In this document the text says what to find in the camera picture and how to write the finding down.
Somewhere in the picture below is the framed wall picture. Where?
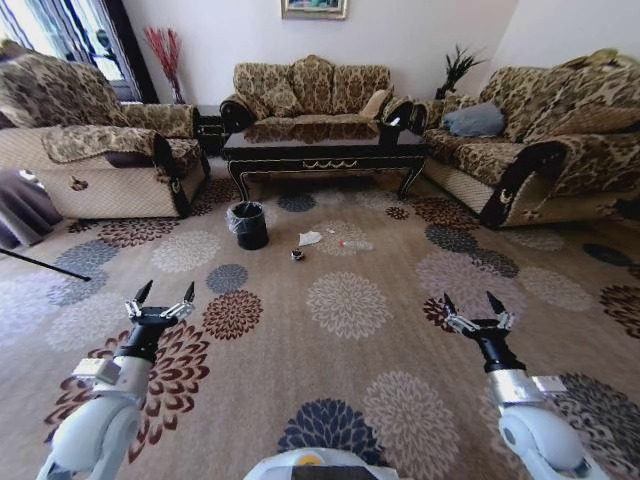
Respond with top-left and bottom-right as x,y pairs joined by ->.
280,0 -> 348,21

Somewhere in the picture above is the green potted plant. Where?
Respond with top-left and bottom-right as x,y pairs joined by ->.
434,43 -> 487,101

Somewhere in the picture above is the black trash bin with liner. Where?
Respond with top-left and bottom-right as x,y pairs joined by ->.
226,200 -> 270,251

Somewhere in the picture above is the beige cushion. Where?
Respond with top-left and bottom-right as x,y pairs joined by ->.
360,89 -> 391,121

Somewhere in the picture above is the dark grey cloth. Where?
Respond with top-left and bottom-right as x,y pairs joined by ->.
0,168 -> 65,250

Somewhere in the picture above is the dark wooden coffee table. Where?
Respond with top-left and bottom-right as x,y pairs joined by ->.
221,122 -> 432,202

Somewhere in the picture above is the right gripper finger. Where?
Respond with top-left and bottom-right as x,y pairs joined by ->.
441,292 -> 480,337
486,291 -> 516,331

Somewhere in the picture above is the patterned three-seat sofa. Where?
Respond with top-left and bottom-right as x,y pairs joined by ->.
218,53 -> 416,134

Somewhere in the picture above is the red dried branches vase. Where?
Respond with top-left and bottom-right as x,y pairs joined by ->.
143,25 -> 187,105

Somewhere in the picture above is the floral patterned carpet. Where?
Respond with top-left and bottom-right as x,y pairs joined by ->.
0,174 -> 640,480

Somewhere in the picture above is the white robot front shell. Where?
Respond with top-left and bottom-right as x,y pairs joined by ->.
243,447 -> 401,480

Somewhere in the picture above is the black tripod leg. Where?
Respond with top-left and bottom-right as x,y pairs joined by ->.
0,247 -> 93,282

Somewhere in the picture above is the patterned armchair with beige cover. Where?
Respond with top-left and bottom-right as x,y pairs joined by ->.
0,39 -> 211,221

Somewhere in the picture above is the striped window curtain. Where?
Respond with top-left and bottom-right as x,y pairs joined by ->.
0,0 -> 141,101

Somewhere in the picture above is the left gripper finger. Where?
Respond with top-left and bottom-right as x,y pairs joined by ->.
160,281 -> 196,321
124,279 -> 155,320

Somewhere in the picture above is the dark side table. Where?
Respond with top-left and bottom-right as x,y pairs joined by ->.
193,103 -> 226,157

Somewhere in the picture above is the grey cushion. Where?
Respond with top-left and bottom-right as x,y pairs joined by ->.
442,102 -> 506,138

